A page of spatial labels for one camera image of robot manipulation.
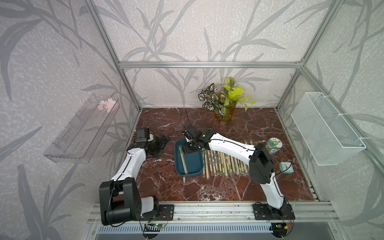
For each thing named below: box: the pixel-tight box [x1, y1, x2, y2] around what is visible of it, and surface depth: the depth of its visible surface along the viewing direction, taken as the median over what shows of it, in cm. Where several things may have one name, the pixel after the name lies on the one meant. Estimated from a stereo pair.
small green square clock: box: [279, 161, 294, 174], surface depth 90 cm
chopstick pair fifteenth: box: [204, 150, 209, 179], surface depth 91 cm
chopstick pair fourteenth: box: [204, 150, 209, 179], surface depth 91 cm
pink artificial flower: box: [97, 98, 117, 113], surface depth 78 cm
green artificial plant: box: [198, 77, 256, 116], surface depth 98 cm
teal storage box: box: [174, 138, 204, 177], surface depth 92 cm
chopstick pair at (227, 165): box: [224, 154, 230, 177], surface depth 90 cm
